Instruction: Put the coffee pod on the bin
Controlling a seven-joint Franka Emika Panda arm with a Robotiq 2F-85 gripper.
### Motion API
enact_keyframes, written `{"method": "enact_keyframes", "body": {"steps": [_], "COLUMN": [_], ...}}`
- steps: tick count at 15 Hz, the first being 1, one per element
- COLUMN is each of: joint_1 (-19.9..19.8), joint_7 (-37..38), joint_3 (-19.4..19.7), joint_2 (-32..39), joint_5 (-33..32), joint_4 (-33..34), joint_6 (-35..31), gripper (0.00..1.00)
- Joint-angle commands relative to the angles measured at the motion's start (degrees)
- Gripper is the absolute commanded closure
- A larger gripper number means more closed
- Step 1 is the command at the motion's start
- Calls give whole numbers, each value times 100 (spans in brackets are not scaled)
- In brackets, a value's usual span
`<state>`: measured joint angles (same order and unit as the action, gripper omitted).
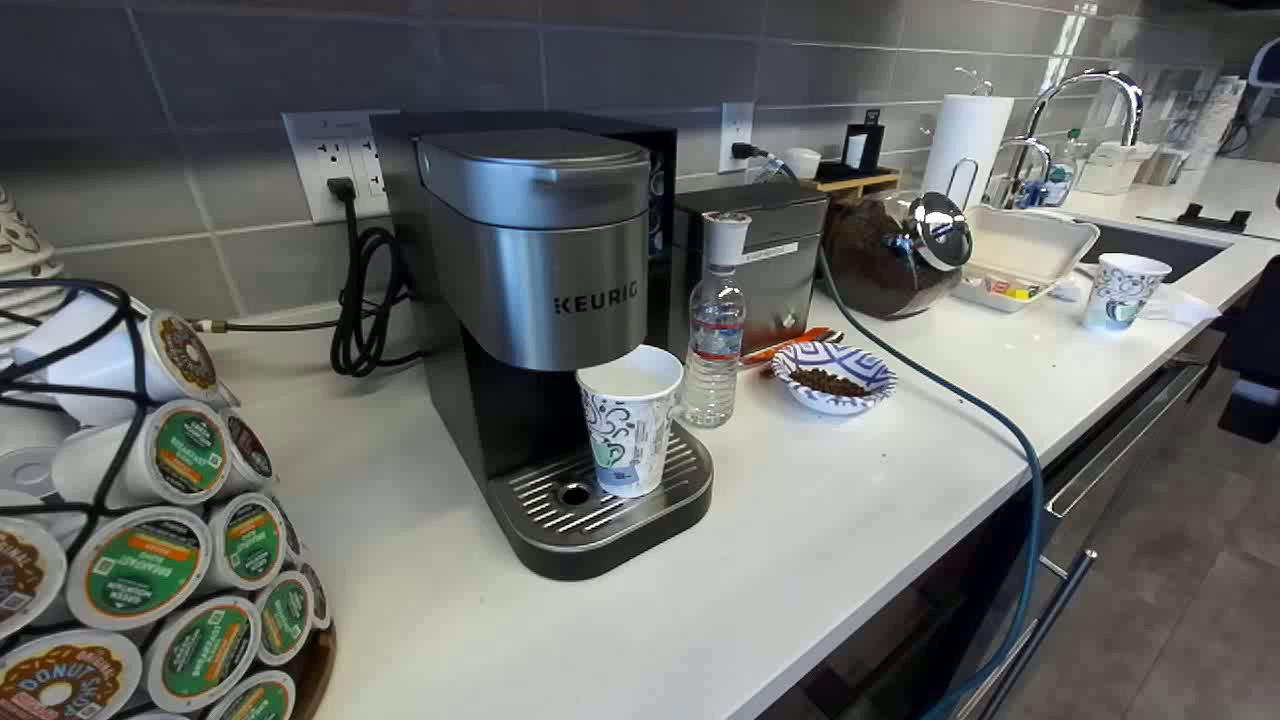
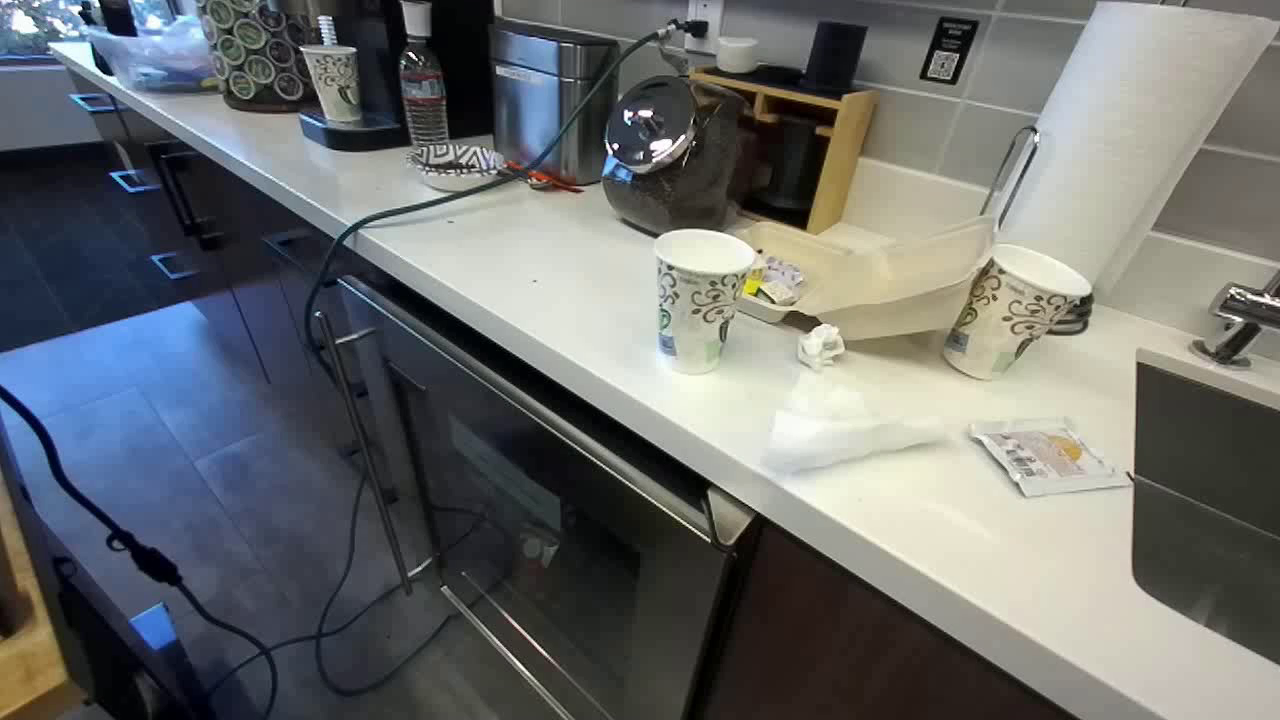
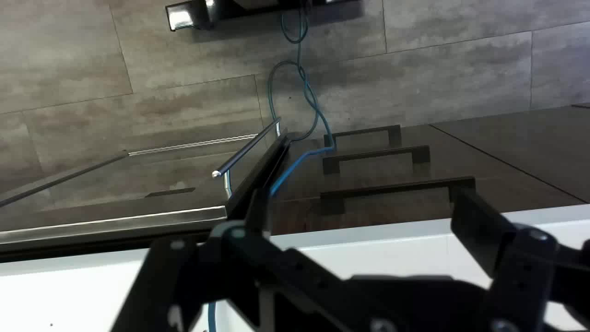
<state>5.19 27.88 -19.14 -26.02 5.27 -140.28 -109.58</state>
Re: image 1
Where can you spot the silver Keurig coffee machine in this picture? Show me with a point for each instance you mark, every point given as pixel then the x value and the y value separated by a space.
pixel 539 247

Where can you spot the stainless steel bin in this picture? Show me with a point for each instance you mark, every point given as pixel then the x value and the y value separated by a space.
pixel 777 255

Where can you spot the green lid coffee pod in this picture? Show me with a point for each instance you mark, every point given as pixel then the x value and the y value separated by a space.
pixel 179 459
pixel 137 568
pixel 200 653
pixel 250 542

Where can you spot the brown lid coffee pod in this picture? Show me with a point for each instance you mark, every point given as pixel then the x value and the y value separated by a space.
pixel 157 358

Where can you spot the patterned paper cup on machine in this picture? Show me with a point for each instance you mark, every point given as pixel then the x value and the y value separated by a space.
pixel 629 418

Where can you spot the clear plastic water bottle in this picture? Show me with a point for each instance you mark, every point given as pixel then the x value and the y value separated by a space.
pixel 712 321

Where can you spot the blue patterned small dish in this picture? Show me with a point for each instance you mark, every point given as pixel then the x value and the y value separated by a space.
pixel 830 378

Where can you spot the white paper towel roll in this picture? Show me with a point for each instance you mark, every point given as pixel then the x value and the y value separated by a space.
pixel 964 144

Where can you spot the chrome sink faucet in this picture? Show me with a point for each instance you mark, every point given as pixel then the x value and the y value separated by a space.
pixel 1038 138

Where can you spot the white wall outlet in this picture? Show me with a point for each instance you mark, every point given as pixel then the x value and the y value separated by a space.
pixel 337 144

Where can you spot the black wire pod carousel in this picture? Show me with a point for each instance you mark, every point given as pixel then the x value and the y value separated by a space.
pixel 51 660

